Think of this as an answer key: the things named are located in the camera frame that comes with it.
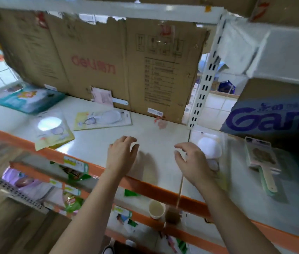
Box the person's left hand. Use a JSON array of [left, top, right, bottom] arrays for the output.
[[106, 135, 140, 179]]

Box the cream packaged hand mirror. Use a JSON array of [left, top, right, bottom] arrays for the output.
[[189, 129, 229, 192]]

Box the pile of white paper cards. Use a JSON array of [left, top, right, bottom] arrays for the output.
[[160, 230, 190, 254]]

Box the person's right forearm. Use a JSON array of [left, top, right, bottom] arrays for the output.
[[197, 180, 281, 254]]

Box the brown cardboard sheet red print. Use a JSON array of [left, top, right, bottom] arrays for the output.
[[0, 6, 211, 124]]

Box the person's left forearm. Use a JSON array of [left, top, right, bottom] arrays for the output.
[[49, 170, 129, 254]]

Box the beige paper cup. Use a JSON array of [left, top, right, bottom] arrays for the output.
[[148, 200, 166, 220]]

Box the brown snack packet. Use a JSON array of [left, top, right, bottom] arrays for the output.
[[59, 165, 92, 182]]

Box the lilac plastic basin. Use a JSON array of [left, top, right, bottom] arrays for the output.
[[2, 167, 35, 188]]

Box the yellow white price label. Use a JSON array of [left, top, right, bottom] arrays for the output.
[[63, 156, 89, 173]]

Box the person's white black shoe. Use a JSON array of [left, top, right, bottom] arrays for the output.
[[102, 238, 116, 254]]

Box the green snack packet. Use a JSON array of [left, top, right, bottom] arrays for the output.
[[63, 193, 84, 212], [124, 189, 141, 198]]

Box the person's right hand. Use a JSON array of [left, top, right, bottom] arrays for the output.
[[173, 142, 216, 189]]

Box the beige hand mirror brown print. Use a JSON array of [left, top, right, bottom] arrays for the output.
[[244, 137, 282, 195]]

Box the pile of colourful cards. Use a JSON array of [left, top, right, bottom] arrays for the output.
[[116, 213, 139, 228]]

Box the blue patterned bag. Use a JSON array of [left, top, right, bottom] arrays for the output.
[[218, 80, 237, 95]]

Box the brown cardboard box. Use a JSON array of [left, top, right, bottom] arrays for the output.
[[250, 0, 299, 27], [82, 0, 258, 18]]

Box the green hand mirror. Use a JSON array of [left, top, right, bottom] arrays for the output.
[[258, 166, 277, 196]]

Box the cardboard sheet blue lettering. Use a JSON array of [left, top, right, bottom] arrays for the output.
[[220, 78, 299, 150]]

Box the brown plastic cup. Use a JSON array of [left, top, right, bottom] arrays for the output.
[[165, 206, 182, 225]]

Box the yellow packaged hand mirror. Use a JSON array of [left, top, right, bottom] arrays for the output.
[[34, 111, 75, 152], [73, 108, 133, 131]]

